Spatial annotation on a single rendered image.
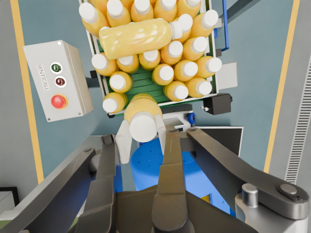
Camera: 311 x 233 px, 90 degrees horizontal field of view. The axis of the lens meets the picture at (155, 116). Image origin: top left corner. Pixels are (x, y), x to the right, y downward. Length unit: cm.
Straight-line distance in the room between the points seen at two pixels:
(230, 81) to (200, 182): 51
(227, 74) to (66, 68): 61
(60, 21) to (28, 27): 28
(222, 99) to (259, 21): 144
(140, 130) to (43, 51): 37
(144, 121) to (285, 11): 202
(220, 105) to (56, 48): 53
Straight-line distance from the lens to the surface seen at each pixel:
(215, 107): 60
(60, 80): 48
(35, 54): 52
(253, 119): 196
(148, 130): 21
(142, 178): 42
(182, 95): 46
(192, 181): 39
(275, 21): 207
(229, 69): 78
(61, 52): 49
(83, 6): 51
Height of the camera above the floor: 154
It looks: 77 degrees down
